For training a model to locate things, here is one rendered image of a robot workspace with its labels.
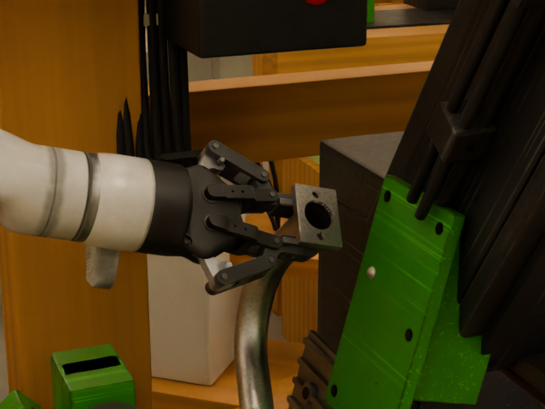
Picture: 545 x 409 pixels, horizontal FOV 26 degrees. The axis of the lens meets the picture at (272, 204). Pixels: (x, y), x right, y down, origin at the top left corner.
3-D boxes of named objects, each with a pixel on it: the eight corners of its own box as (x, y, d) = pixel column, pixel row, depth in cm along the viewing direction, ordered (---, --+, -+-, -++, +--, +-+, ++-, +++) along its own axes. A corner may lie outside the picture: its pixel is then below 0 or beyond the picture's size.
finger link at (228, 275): (201, 286, 95) (255, 257, 98) (213, 304, 95) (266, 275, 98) (215, 272, 93) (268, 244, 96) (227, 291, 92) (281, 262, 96)
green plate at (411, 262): (467, 467, 98) (540, 228, 93) (381, 462, 94) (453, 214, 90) (402, 406, 108) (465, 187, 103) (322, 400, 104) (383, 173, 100)
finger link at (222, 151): (207, 145, 98) (263, 187, 99) (216, 131, 99) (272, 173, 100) (194, 161, 100) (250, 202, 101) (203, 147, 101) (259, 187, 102)
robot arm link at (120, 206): (106, 196, 102) (36, 186, 99) (153, 132, 93) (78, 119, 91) (108, 293, 98) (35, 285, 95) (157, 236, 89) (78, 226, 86)
